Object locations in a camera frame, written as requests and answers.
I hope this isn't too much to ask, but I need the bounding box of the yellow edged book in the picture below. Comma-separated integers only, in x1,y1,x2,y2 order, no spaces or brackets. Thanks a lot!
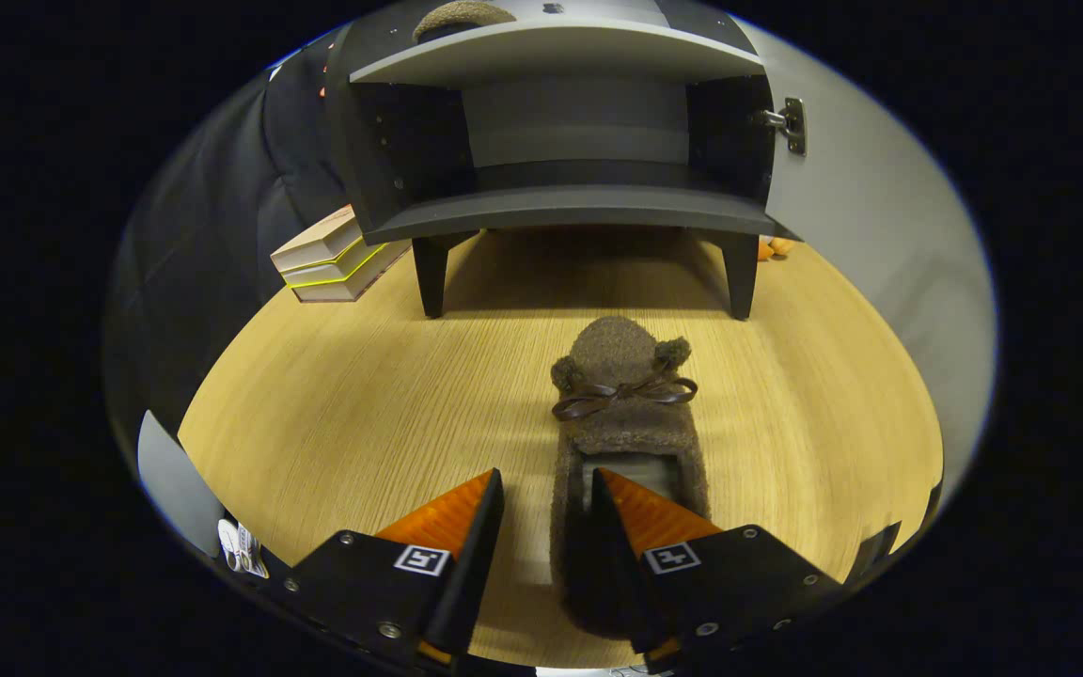
283,240,392,288

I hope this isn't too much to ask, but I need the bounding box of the dark grey shoe cabinet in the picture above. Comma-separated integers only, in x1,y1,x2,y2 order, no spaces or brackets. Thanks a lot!
325,0,801,323

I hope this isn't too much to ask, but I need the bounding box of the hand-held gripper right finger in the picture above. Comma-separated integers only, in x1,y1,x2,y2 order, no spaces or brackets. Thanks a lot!
590,468,843,670

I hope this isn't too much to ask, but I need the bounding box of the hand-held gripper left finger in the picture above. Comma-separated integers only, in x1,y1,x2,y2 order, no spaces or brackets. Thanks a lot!
281,468,506,667

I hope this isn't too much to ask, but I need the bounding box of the black backdrop cloth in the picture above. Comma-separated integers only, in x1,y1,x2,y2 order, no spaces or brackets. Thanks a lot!
104,38,354,443

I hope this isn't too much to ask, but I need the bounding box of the metal door hinge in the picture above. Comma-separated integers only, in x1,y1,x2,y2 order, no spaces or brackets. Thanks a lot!
756,97,808,157

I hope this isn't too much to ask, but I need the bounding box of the white printed object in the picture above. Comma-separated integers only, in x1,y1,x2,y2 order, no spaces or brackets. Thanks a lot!
217,517,270,577

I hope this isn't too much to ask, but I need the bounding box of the brown fuzzy shoe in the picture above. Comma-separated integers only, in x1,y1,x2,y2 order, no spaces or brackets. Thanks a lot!
413,0,517,43
549,316,710,640

